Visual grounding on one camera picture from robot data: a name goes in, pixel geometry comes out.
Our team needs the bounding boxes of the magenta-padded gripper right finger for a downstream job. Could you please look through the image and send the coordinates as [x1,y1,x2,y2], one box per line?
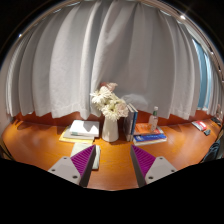
[129,144,178,189]

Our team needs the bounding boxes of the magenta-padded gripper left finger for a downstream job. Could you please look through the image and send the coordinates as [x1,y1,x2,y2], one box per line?
[47,144,98,188]

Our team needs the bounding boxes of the pale green towel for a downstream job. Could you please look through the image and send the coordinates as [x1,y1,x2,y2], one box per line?
[70,142,102,171]

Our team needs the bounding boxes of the yellow flat book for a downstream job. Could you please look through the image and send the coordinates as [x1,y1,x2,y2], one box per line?
[58,129,95,145]

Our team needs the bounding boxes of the blue flat book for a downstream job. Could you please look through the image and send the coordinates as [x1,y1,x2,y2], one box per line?
[132,132,168,147]

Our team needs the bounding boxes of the grey book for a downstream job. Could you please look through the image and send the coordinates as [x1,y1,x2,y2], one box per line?
[62,127,96,141]

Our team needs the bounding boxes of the orange flat book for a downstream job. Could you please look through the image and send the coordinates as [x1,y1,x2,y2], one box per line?
[133,122,165,137]

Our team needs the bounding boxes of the clear plastic bottle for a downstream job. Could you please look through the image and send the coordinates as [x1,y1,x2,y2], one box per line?
[147,105,160,133]

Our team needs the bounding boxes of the dark upright book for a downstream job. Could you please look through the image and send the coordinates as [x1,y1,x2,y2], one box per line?
[122,103,136,143]

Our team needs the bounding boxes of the blue upright book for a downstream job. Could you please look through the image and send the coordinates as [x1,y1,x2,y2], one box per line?
[128,102,139,141]

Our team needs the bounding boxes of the white ceramic vase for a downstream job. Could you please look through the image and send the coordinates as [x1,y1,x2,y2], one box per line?
[101,116,120,144]

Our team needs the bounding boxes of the dark chair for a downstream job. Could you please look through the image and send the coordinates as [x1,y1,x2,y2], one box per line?
[199,137,224,165]

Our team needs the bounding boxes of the red flat booklet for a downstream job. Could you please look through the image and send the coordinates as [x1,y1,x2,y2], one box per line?
[191,120,208,132]

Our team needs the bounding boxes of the white flower bouquet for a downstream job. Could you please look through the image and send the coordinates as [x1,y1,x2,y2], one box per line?
[89,81,130,123]

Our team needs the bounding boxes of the white curtain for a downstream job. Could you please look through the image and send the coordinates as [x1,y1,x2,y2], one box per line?
[4,0,224,122]

